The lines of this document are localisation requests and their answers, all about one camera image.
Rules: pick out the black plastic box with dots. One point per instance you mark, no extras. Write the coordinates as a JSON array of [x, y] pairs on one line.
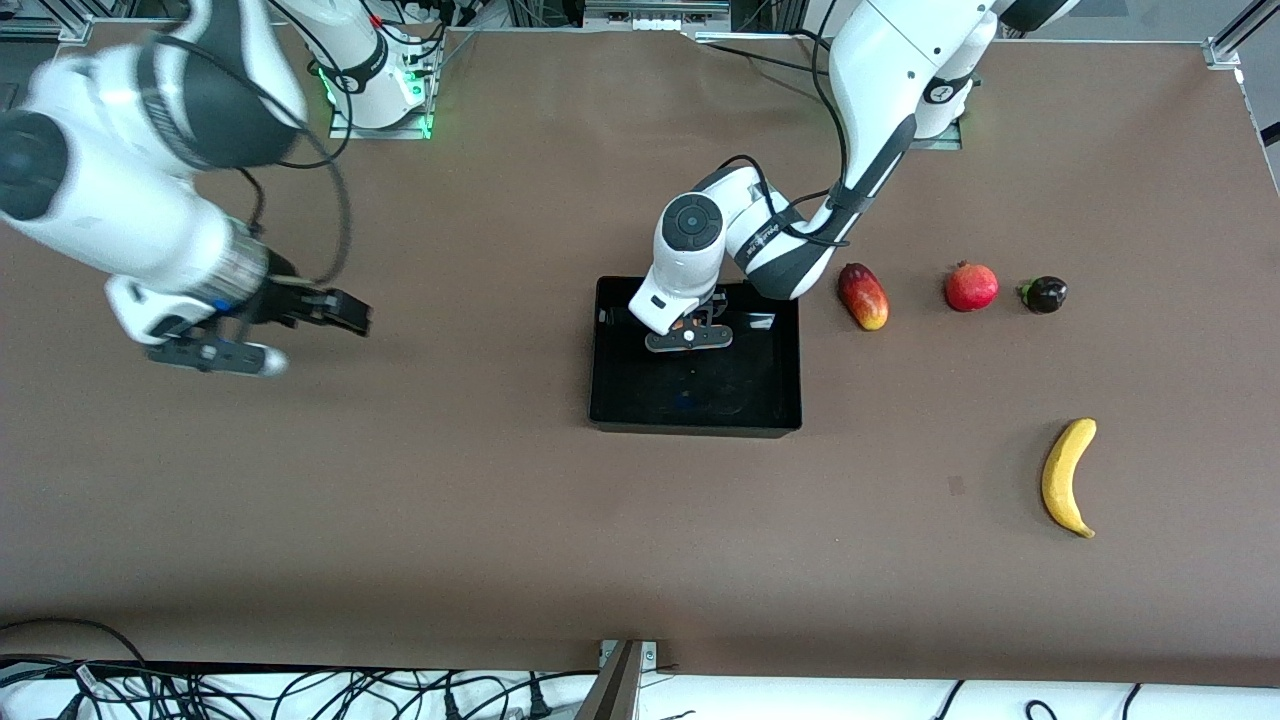
[[700, 400]]

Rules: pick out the white power strip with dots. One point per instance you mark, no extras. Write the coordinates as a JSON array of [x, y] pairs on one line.
[[650, 20]]

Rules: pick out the red pomegranate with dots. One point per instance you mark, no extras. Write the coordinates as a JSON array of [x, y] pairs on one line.
[[971, 288]]

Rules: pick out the yellow banana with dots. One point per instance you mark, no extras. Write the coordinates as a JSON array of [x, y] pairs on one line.
[[1062, 480]]

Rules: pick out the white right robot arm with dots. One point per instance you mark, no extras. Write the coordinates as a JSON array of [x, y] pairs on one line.
[[130, 215]]

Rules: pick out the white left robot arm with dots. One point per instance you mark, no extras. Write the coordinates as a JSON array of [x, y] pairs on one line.
[[880, 70]]

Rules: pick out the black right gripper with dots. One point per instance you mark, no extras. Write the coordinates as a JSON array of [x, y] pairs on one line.
[[287, 301]]

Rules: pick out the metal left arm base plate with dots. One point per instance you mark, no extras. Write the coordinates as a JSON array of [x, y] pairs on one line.
[[945, 143]]

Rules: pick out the dark purple mangosteen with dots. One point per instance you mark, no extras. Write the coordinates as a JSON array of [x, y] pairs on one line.
[[1045, 295]]

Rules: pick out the brown table cover mat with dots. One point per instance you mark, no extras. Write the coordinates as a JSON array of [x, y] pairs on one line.
[[480, 500]]

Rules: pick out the red yellow mango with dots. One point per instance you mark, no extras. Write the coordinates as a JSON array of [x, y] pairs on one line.
[[864, 297]]

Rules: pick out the metal table edge bracket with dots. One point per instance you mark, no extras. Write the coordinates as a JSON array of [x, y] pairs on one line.
[[615, 690]]

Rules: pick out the aluminium frame profile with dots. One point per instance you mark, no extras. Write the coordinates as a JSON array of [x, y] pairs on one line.
[[1222, 50]]

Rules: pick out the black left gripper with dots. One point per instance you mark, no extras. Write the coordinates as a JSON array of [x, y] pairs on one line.
[[698, 314]]

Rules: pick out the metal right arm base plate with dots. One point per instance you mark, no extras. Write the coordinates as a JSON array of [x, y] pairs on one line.
[[400, 131]]

